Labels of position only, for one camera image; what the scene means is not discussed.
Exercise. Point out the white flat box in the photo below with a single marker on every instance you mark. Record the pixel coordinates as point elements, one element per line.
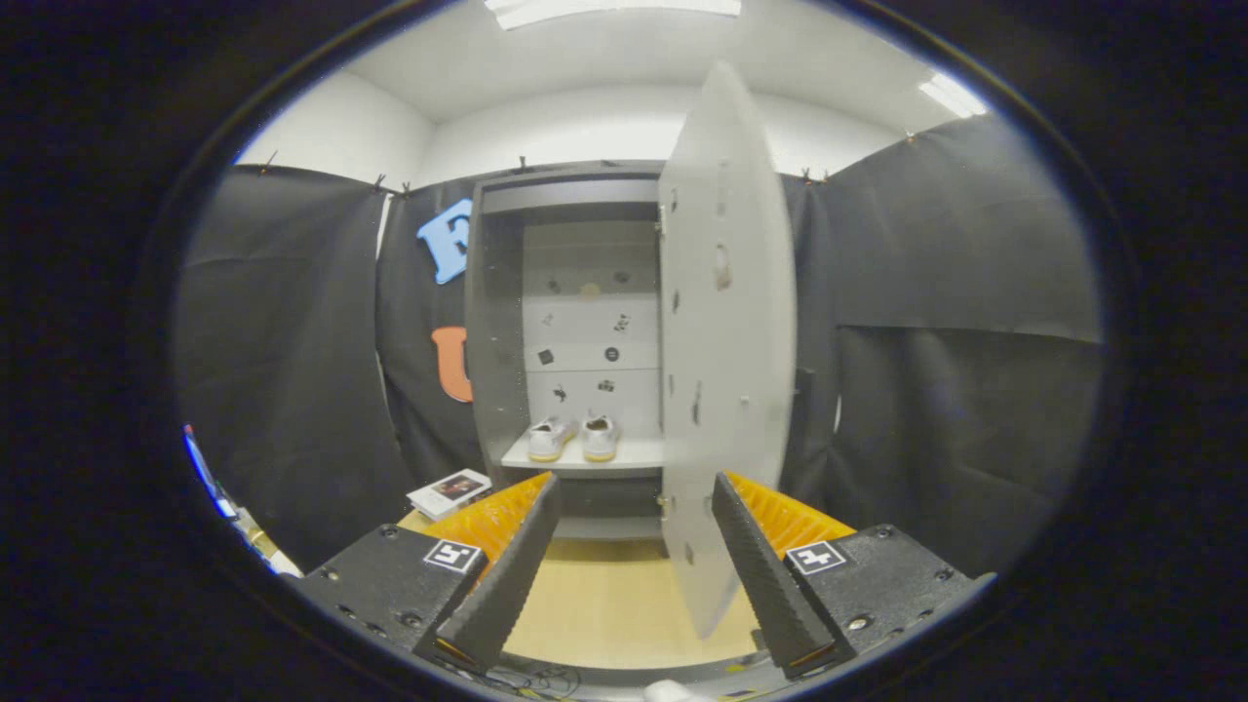
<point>448,492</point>

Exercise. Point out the long ceiling light panel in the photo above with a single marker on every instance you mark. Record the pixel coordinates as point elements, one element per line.
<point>614,8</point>

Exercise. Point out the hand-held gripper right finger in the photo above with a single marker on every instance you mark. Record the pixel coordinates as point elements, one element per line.
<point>760,575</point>

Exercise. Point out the small white yellow object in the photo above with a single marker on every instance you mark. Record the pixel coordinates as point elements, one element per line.
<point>258,541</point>

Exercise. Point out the small ceiling light panel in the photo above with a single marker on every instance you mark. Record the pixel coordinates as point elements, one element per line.
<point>951,96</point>

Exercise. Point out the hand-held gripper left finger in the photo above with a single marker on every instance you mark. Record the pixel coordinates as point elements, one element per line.
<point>507,585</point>

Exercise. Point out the light grey shoe cabinet door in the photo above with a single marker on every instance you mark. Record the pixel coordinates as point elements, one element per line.
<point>731,341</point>

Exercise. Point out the black backdrop cloth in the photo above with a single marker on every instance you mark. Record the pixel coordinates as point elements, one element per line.
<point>292,341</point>

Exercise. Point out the blue and white object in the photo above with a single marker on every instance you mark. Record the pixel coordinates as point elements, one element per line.
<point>205,468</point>

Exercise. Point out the grey shoe cabinet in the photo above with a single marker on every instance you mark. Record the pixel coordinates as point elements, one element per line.
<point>492,341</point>

